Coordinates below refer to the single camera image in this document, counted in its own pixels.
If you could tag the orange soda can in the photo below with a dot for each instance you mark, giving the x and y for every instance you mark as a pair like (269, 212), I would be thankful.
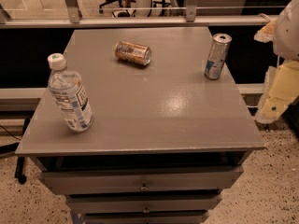
(133, 53)

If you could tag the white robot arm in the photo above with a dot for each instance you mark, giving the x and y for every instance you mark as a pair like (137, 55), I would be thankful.
(286, 34)

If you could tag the grey metal railing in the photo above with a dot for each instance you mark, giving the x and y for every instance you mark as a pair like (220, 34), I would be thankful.
(18, 14)

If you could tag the silver blue slim can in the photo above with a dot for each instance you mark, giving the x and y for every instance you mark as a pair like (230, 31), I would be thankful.
(217, 55)

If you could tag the grey drawer cabinet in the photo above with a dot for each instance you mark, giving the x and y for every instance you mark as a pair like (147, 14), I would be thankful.
(165, 140)

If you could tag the black stand leg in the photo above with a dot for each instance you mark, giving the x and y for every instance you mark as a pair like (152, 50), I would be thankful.
(19, 175)

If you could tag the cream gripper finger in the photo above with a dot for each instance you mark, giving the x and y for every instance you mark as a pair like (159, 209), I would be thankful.
(266, 33)
(280, 89)

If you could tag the clear plastic water bottle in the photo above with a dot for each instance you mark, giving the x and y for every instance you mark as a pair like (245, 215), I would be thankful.
(69, 94)

